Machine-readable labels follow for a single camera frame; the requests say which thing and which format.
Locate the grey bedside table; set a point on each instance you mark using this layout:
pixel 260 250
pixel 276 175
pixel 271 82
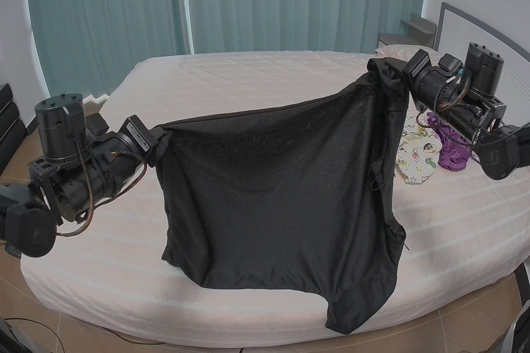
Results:
pixel 408 33

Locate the purple satin garment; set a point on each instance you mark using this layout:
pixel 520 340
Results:
pixel 453 157

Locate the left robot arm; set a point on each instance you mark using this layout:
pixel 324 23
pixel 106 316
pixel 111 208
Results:
pixel 25 219

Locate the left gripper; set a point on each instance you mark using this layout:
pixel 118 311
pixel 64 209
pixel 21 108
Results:
pixel 120 161

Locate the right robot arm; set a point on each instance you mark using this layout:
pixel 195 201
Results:
pixel 501 152

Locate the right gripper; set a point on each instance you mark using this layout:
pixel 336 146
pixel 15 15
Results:
pixel 430 84

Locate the black long-sleeved shirt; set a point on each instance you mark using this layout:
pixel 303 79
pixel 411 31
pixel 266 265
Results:
pixel 281 186

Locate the white printed garment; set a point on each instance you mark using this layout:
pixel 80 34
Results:
pixel 414 163

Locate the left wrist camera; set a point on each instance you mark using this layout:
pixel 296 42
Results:
pixel 97 126

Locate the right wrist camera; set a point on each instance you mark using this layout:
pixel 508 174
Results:
pixel 450 64

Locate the pale pink pillow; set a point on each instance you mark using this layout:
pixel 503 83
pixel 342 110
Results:
pixel 393 50

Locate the bed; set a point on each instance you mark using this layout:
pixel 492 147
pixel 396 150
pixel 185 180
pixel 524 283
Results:
pixel 269 74

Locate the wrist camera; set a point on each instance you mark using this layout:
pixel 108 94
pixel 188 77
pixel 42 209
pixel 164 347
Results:
pixel 97 126
pixel 450 64

